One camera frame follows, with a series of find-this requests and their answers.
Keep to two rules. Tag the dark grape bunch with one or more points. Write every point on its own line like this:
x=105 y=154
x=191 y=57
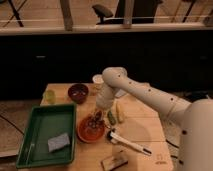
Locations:
x=95 y=121

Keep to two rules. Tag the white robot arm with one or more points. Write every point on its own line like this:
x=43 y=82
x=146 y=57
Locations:
x=194 y=118

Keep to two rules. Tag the dark maroon bowl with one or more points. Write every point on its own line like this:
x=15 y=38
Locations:
x=78 y=93

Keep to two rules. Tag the red orange bowl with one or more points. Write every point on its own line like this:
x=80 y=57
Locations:
x=89 y=135

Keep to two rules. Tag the white lidded cup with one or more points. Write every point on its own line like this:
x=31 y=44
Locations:
x=98 y=81

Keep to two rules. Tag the yellow corn cob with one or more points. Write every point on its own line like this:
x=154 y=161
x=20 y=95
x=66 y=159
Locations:
x=119 y=113

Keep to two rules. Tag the green cucumber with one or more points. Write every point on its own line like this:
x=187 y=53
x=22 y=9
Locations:
x=111 y=118

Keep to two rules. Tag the green translucent cup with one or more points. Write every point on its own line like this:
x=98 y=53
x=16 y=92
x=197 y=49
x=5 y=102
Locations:
x=49 y=96

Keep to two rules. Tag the green plastic tray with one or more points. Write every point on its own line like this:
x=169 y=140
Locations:
x=44 y=123

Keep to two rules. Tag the grey blue sponge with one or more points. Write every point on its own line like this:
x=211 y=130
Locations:
x=58 y=142

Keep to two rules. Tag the small wooden block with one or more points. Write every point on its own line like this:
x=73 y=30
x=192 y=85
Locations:
x=114 y=161

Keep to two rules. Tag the black office chair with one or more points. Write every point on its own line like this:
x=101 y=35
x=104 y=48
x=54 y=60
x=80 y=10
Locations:
x=144 y=12

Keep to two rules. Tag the blue black floor device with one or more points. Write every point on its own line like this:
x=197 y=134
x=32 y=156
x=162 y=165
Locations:
x=198 y=96

